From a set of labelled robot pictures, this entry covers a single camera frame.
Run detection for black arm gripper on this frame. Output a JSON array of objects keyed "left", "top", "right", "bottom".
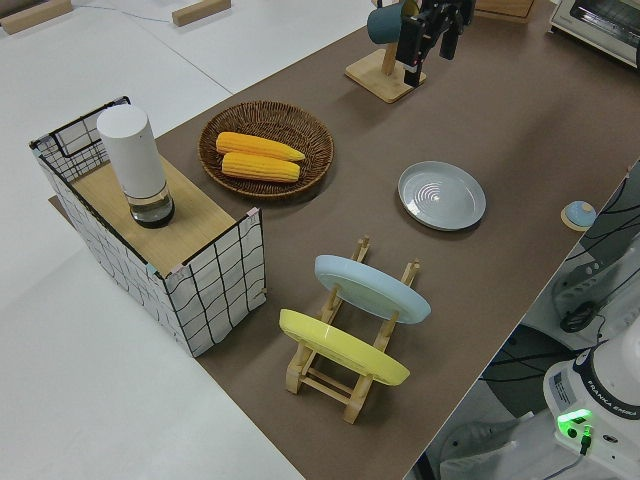
[{"left": 398, "top": 0, "right": 476, "bottom": 87}]

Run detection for gray round plate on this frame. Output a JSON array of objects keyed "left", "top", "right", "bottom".
[{"left": 397, "top": 160, "right": 487, "bottom": 232}]

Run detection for light blue plate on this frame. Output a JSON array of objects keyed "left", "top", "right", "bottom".
[{"left": 314, "top": 254, "right": 432, "bottom": 326}]

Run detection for yellow plate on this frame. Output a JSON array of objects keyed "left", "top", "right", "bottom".
[{"left": 278, "top": 308, "right": 412, "bottom": 387}]

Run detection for wooden plate rack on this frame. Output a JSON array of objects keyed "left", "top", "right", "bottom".
[{"left": 284, "top": 234, "right": 423, "bottom": 425}]

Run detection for teal mug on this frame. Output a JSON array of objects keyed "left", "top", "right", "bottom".
[{"left": 367, "top": 1, "right": 419, "bottom": 45}]

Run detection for wooden mug stand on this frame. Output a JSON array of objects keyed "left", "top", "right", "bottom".
[{"left": 344, "top": 0, "right": 428, "bottom": 105}]

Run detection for wooden box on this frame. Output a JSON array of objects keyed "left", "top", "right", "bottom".
[{"left": 472, "top": 0, "right": 536, "bottom": 25}]

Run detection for round wicker basket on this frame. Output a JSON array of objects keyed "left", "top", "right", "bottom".
[{"left": 198, "top": 101, "right": 336, "bottom": 200}]

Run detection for white toaster oven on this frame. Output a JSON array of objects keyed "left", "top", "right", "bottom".
[{"left": 547, "top": 0, "right": 640, "bottom": 69}]

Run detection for yellow corn cob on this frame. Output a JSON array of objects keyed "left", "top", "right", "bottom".
[
  {"left": 215, "top": 131, "right": 307, "bottom": 163},
  {"left": 220, "top": 152, "right": 302, "bottom": 184}
]

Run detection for blue dome on wooden base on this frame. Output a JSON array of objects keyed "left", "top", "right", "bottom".
[{"left": 560, "top": 200, "right": 596, "bottom": 232}]

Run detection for short wooden block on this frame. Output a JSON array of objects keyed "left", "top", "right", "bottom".
[{"left": 171, "top": 0, "right": 232, "bottom": 27}]

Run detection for brown table mat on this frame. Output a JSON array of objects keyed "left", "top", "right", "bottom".
[{"left": 48, "top": 0, "right": 640, "bottom": 480}]

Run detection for white power strip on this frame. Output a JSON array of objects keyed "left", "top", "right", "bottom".
[{"left": 549, "top": 249, "right": 621, "bottom": 321}]

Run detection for wooden board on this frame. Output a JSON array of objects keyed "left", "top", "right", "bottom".
[{"left": 72, "top": 154, "right": 236, "bottom": 266}]

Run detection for white cylindrical grinder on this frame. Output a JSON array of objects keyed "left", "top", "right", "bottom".
[{"left": 96, "top": 104, "right": 177, "bottom": 230}]

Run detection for long wooden block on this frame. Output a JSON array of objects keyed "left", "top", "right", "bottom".
[{"left": 0, "top": 0, "right": 72, "bottom": 35}]

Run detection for black cable bundle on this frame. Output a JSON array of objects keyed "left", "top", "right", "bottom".
[{"left": 559, "top": 302, "right": 599, "bottom": 334}]

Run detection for wire basket with grid cloth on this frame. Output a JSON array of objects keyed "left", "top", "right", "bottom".
[{"left": 28, "top": 94, "right": 268, "bottom": 359}]

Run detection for black cable with green plug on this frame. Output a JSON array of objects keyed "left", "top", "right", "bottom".
[{"left": 574, "top": 424, "right": 596, "bottom": 459}]

